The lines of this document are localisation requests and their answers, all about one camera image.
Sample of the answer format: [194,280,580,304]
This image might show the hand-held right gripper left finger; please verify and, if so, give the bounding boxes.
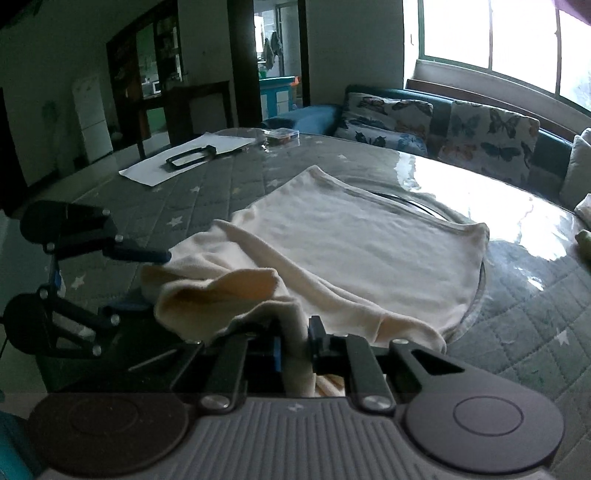
[124,318,284,414]

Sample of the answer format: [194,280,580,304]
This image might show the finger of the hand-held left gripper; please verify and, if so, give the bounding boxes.
[39,288,155,358]
[51,205,172,265]

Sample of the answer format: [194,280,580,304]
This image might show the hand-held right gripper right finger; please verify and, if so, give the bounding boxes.
[307,315,465,413]

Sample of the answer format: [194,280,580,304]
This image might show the cream knit garment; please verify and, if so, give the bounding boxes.
[139,165,491,398]

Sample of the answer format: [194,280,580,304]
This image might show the hanging clothes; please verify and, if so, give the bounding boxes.
[262,31,283,72]

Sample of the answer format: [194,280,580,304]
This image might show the white paper sheet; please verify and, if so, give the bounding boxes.
[119,131,257,188]

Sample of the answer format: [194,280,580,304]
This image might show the white refrigerator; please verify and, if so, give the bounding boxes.
[71,75,114,163]

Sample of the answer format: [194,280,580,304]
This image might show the dark wooden side table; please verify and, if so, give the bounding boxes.
[135,80,234,158]

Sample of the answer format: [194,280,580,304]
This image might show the teal object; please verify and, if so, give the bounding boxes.
[0,410,35,480]

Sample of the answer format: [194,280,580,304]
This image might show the small clear plastic box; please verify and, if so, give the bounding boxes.
[262,128,301,145]

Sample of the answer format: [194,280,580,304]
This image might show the dark wooden shelf cabinet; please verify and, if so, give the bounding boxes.
[105,0,192,139]

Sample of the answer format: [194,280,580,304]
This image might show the butterfly print cushion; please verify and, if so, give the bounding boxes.
[344,91,435,136]
[436,100,541,186]
[333,120,429,157]

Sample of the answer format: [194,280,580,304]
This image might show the grey star quilted tablecloth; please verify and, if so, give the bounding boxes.
[14,126,591,480]

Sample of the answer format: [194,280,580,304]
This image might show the teal cabinet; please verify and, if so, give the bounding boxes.
[259,75,302,120]

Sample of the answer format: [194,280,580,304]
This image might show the blue sofa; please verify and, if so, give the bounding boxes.
[261,84,583,195]

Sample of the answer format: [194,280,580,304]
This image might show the white cushion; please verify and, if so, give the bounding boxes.
[560,128,591,210]

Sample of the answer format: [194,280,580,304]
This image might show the window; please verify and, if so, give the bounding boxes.
[402,0,591,116]

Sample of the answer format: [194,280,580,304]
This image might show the black handle tool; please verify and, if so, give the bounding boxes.
[165,145,219,169]

